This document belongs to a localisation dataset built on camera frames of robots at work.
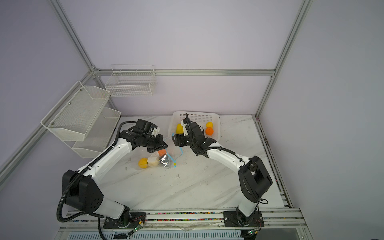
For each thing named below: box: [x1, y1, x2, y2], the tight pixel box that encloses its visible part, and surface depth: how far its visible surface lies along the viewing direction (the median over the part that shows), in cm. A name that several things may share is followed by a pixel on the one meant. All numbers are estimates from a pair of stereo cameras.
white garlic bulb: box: [147, 156, 160, 167], surface depth 89 cm
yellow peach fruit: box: [138, 157, 148, 169], surface depth 92 cm
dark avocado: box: [157, 154, 169, 167], surface depth 85 cm
